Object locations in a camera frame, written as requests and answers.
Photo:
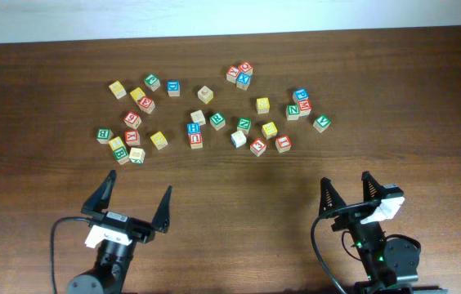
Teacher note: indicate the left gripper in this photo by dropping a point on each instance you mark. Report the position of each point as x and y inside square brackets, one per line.
[125, 224]

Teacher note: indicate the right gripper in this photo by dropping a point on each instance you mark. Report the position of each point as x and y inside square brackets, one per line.
[336, 199]

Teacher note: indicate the yellow S block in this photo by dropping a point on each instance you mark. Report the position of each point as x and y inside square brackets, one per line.
[159, 140]

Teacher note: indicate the green R block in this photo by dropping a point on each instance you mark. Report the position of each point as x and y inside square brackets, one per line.
[217, 121]

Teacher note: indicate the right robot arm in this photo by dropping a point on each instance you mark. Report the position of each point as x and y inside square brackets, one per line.
[390, 261]

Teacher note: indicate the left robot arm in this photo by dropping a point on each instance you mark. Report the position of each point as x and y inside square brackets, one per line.
[110, 268]

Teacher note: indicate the plain block green bottom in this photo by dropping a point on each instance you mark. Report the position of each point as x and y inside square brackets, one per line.
[137, 155]

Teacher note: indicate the green B block lower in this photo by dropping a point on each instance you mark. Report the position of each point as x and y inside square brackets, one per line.
[121, 155]

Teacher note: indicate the green b block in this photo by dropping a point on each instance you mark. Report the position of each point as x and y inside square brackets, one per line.
[121, 155]
[104, 135]

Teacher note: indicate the yellow block above B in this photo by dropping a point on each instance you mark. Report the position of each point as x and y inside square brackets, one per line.
[116, 143]

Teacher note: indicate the red y block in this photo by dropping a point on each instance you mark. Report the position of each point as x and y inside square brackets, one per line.
[232, 74]
[132, 138]

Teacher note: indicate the green V block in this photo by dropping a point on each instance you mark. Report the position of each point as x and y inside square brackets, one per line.
[321, 123]

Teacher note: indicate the green B block left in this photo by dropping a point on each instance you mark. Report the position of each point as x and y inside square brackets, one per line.
[104, 135]

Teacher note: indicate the red I block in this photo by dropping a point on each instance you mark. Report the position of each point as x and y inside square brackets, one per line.
[283, 144]

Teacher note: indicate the red 6 block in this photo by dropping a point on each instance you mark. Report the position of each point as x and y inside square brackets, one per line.
[132, 120]

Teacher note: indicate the red U block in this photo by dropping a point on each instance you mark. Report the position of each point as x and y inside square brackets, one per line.
[196, 140]

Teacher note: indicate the red M block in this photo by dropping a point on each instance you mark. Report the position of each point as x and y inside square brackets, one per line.
[305, 107]

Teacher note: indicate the green N block right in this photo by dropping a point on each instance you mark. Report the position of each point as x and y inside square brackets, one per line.
[292, 112]

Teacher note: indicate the green n block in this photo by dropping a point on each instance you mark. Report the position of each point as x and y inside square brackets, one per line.
[292, 112]
[244, 125]

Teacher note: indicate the blue H block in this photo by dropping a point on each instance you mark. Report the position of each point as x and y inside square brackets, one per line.
[193, 128]

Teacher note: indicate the yellow block centre right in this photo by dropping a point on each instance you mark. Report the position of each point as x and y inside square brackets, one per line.
[269, 130]

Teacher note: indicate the red 3 block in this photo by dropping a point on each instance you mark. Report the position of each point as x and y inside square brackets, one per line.
[258, 147]

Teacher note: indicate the red E block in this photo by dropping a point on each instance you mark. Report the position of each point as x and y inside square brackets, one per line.
[146, 104]

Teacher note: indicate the blue P block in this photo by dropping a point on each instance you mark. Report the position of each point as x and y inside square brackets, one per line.
[300, 94]

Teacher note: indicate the plain wooden block centre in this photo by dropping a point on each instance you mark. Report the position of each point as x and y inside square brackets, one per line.
[198, 117]

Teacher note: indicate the yellow block beside E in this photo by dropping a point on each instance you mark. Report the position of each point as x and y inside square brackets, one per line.
[137, 94]

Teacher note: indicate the yellow block far left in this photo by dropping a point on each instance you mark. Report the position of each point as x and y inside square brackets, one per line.
[117, 89]

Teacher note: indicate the white blue-edged block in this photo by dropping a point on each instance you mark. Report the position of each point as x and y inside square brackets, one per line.
[238, 139]

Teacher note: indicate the yellow block upper right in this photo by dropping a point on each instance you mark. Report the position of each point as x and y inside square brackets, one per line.
[263, 105]

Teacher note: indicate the green N block centre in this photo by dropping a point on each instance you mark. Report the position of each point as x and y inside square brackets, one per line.
[244, 125]

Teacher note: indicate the green P block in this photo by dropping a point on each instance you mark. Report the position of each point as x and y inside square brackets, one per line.
[152, 82]

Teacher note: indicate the blue D block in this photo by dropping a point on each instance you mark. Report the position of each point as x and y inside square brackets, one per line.
[173, 88]

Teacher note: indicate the plain picture block top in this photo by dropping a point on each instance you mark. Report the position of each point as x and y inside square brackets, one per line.
[205, 94]

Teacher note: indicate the blue X block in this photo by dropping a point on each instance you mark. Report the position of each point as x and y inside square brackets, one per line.
[243, 81]

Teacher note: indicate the red Q block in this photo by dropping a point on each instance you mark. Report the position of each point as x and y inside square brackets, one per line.
[246, 68]

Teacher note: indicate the red Y block top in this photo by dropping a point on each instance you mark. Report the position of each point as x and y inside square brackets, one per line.
[232, 74]

